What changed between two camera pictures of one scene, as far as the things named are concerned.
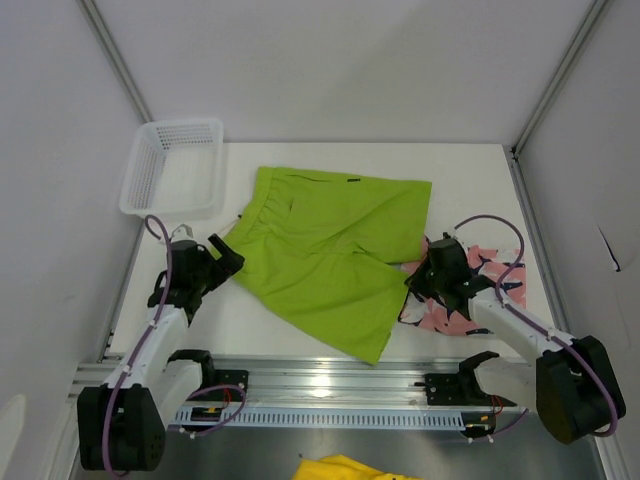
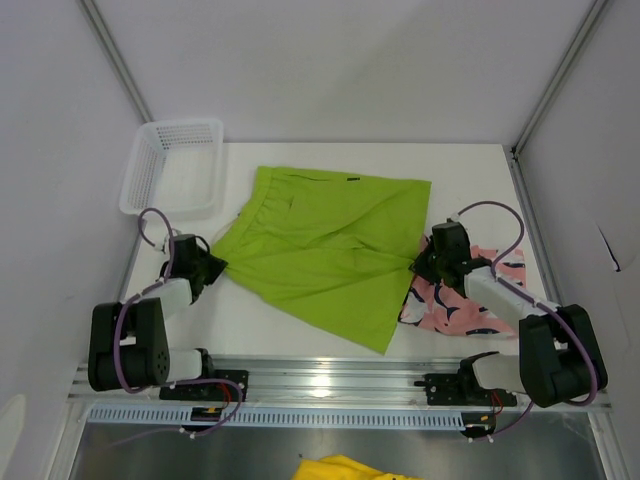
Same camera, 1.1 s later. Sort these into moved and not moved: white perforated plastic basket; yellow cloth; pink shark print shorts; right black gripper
Moved: right black gripper
Not moved: pink shark print shorts; white perforated plastic basket; yellow cloth
